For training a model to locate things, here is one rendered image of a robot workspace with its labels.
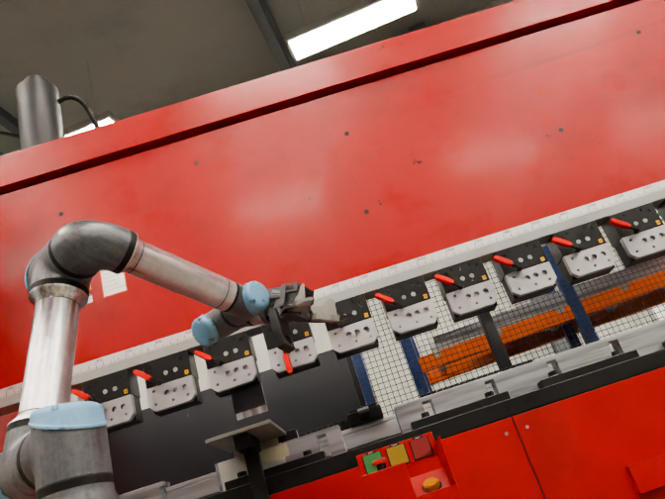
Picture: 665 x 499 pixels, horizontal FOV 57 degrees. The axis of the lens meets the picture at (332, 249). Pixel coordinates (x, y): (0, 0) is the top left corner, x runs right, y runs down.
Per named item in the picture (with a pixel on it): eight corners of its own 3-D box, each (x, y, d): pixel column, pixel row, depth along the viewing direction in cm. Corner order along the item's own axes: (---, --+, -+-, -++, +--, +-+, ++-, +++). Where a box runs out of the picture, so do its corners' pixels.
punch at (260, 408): (237, 420, 190) (230, 390, 194) (237, 421, 192) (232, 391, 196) (267, 410, 190) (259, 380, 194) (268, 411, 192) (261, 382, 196)
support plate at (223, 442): (205, 444, 162) (204, 440, 162) (230, 452, 186) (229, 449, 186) (270, 422, 162) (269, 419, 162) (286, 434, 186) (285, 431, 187)
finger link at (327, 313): (349, 298, 153) (313, 294, 153) (347, 321, 151) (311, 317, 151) (348, 302, 156) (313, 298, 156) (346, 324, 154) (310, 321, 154)
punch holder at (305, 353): (273, 373, 191) (260, 325, 198) (277, 379, 199) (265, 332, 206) (319, 358, 192) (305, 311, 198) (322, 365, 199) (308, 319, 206)
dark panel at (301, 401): (86, 548, 227) (72, 432, 245) (88, 548, 229) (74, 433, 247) (375, 454, 230) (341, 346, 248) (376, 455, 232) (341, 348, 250)
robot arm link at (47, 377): (13, 490, 97) (53, 218, 128) (-22, 513, 106) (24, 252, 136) (86, 494, 105) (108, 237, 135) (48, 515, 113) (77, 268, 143)
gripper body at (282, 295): (299, 281, 150) (261, 286, 156) (295, 315, 146) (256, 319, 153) (317, 290, 155) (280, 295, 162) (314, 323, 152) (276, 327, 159)
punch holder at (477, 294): (454, 316, 193) (436, 269, 200) (452, 323, 201) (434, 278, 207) (500, 301, 193) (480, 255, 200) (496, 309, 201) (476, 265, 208)
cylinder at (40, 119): (14, 165, 240) (5, 75, 259) (45, 194, 261) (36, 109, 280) (91, 142, 241) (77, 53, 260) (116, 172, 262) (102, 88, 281)
